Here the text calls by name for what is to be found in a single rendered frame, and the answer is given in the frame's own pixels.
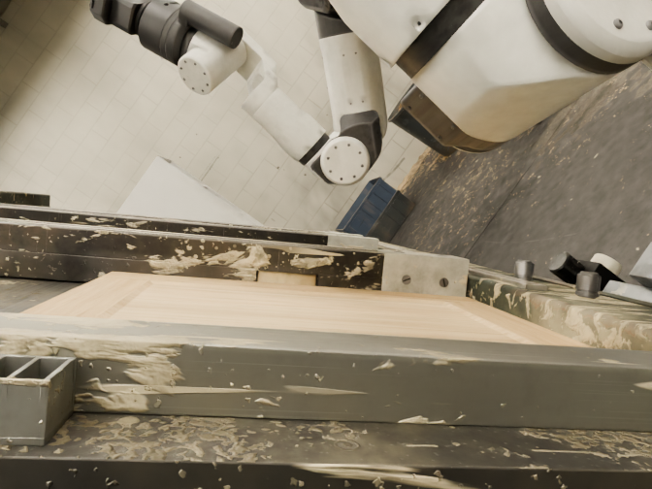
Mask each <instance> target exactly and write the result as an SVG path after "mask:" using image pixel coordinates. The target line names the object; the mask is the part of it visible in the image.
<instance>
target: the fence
mask: <svg viewBox="0 0 652 489"><path fill-rule="evenodd" d="M0 354H15V355H36V356H55V357H76V358H77V368H76V385H75V401H74V411H77V412H105V413H134V414H162V415H190V416H218V417H246V418H274V419H303V420H331V421H359V422H387V423H415V424H443V425H472V426H500V427H528V428H556V429H584V430H612V431H640V432H652V351H642V350H626V349H610V348H594V347H577V346H561V345H545V344H528V343H513V342H481V341H464V340H449V339H432V338H416V337H400V336H383V335H367V334H351V333H335V332H318V331H303V330H286V329H270V328H253V327H238V326H221V325H205V324H189V323H173V322H156V321H141V320H124V319H108V318H92V317H75V316H59V315H42V314H27V313H10V312H0Z"/></svg>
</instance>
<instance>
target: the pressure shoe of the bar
mask: <svg viewBox="0 0 652 489"><path fill-rule="evenodd" d="M257 282H270V283H284V284H298V285H310V286H315V285H316V275H309V274H296V273H284V272H270V271H258V272H257Z"/></svg>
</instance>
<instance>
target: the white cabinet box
mask: <svg viewBox="0 0 652 489"><path fill-rule="evenodd" d="M117 213H125V214H135V215H146V216H157V217H169V218H179V219H190V220H202V221H212V222H223V223H234V224H245V225H256V226H264V225H263V224H261V223H260V222H258V221H257V220H256V219H254V218H253V217H251V216H250V215H249V214H247V213H246V212H244V211H242V210H241V209H240V208H238V207H237V206H235V205H234V204H232V203H231V202H230V201H228V200H227V199H225V198H224V197H223V196H221V195H220V194H218V193H217V192H215V191H214V190H213V189H211V188H210V187H208V186H207V185H205V184H204V183H203V182H201V181H200V180H198V179H197V178H195V177H194V176H192V175H191V174H189V173H188V172H187V171H185V170H184V169H183V168H182V167H180V166H179V165H178V164H176V163H175V162H173V161H172V160H170V159H167V158H164V157H161V156H156V158H155V159H154V160H153V162H152V163H151V165H150V166H149V167H148V169H147V171H146V172H145V173H144V175H143V176H142V178H141V179H140V180H139V182H138V183H137V185H136V186H135V188H134V189H133V190H132V192H131V193H130V195H129V196H128V197H127V199H126V200H125V202H124V203H123V204H122V206H121V207H120V209H119V210H118V211H117Z"/></svg>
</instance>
